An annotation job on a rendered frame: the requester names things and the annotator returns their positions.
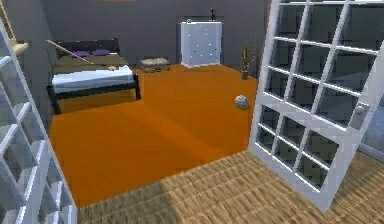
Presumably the white chest of drawers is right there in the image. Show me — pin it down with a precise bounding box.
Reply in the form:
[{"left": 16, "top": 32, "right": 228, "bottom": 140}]
[{"left": 180, "top": 20, "right": 223, "bottom": 69}]

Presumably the grey patterned ball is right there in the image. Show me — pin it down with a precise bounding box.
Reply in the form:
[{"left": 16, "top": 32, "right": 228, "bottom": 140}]
[{"left": 234, "top": 94, "right": 250, "bottom": 110}]

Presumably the dry brown potted plant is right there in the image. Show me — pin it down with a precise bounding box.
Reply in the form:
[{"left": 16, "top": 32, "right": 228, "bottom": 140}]
[{"left": 239, "top": 40, "right": 256, "bottom": 81}]

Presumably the white glass pane door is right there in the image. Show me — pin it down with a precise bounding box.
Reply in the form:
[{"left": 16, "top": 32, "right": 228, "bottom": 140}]
[
  {"left": 248, "top": 0, "right": 384, "bottom": 213},
  {"left": 0, "top": 20, "right": 79, "bottom": 224}
]

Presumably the wooden baseball bat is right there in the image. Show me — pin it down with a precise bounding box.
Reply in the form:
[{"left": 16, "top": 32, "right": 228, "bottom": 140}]
[{"left": 45, "top": 39, "right": 95, "bottom": 66}]

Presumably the black frame bed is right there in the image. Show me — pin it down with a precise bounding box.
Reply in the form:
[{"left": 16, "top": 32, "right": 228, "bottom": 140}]
[{"left": 45, "top": 37, "right": 142, "bottom": 116}]

